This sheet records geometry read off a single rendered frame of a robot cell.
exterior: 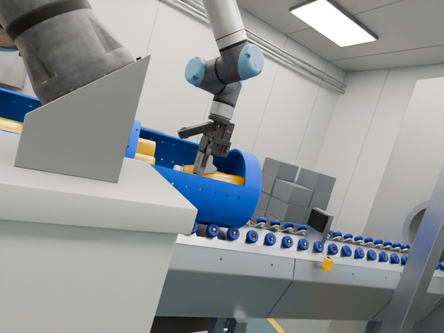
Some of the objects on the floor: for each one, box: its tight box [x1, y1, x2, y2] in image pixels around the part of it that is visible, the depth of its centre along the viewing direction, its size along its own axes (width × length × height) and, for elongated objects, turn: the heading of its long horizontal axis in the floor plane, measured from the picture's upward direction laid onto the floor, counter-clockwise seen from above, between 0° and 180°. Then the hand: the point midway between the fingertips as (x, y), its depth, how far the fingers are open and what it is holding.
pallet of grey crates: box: [250, 157, 336, 235], centre depth 441 cm, size 120×80×119 cm
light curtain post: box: [379, 163, 444, 333], centre depth 93 cm, size 6×6×170 cm
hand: (195, 176), depth 87 cm, fingers closed on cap, 4 cm apart
